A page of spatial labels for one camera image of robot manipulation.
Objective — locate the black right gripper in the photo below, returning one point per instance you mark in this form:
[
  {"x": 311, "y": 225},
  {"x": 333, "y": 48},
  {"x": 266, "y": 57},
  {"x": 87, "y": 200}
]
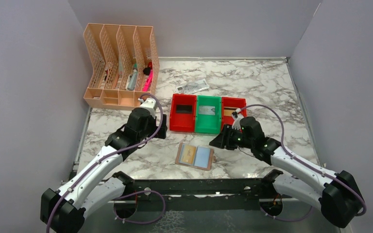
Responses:
[{"x": 224, "y": 140}]

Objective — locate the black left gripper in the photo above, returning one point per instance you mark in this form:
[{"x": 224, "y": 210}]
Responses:
[{"x": 161, "y": 127}]

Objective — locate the tan leather card holder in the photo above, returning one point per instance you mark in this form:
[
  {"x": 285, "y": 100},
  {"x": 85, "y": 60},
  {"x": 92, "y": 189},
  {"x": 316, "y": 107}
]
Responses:
[{"x": 197, "y": 157}]

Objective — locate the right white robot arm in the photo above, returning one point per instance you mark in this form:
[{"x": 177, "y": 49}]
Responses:
[{"x": 336, "y": 195}]

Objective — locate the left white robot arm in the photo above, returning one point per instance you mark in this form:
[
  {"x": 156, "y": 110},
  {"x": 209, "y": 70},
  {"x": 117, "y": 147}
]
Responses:
[{"x": 65, "y": 209}]

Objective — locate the gold card with stripe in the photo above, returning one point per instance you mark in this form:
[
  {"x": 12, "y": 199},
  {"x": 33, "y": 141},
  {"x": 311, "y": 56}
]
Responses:
[{"x": 231, "y": 112}]

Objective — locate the black card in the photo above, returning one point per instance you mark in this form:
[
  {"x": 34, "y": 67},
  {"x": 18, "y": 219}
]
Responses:
[{"x": 184, "y": 109}]

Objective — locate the silver VIP card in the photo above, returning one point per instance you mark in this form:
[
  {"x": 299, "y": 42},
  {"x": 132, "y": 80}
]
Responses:
[{"x": 207, "y": 110}]

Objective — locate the left red plastic bin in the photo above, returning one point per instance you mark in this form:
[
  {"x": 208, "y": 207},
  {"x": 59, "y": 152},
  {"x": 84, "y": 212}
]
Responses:
[{"x": 182, "y": 122}]

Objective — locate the red plastic bin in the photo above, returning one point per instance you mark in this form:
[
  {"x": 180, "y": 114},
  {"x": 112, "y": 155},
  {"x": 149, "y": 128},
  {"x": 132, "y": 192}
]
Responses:
[
  {"x": 182, "y": 122},
  {"x": 232, "y": 103}
]

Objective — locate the green plastic bin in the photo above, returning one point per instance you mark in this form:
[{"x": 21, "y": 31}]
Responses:
[{"x": 208, "y": 116}]

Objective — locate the right red plastic bin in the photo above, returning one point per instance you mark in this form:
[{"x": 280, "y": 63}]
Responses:
[{"x": 232, "y": 103}]

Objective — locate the pink highlighter pen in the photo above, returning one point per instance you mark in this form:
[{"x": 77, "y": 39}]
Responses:
[{"x": 148, "y": 81}]

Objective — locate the clear protractor ruler packet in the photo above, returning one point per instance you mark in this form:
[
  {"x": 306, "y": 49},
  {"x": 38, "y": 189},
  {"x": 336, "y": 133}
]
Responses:
[{"x": 192, "y": 87}]

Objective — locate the grey green marker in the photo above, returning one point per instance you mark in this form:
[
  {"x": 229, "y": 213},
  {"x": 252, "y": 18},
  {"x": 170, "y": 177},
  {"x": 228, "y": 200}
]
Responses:
[{"x": 132, "y": 79}]

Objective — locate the black binder clip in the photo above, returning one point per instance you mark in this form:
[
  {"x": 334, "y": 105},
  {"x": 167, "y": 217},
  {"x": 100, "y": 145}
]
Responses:
[{"x": 148, "y": 69}]

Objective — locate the peach plastic file organizer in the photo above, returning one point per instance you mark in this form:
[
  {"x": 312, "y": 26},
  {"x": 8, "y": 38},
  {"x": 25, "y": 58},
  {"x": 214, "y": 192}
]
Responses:
[{"x": 113, "y": 50}]

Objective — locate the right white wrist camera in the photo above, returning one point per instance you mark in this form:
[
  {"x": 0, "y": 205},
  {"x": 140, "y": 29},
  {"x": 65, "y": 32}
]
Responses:
[{"x": 236, "y": 124}]

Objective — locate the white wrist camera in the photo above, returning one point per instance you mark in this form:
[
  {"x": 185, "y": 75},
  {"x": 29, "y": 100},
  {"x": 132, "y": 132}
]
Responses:
[
  {"x": 149, "y": 104},
  {"x": 236, "y": 124}
]

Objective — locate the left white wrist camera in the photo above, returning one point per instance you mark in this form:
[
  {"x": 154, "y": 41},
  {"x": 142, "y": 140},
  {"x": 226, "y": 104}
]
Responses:
[{"x": 149, "y": 104}]

